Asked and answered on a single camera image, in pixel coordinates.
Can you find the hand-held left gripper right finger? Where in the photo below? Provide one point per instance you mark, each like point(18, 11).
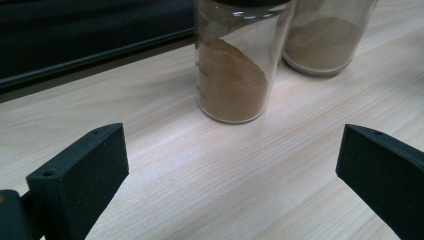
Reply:
point(383, 173)

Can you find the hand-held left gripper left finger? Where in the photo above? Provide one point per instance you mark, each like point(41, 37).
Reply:
point(80, 180)

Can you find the glass jar of pale powder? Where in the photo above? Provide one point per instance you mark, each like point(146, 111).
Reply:
point(323, 43)

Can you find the glass jar of orange-brown powder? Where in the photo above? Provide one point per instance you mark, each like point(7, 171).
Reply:
point(233, 86)

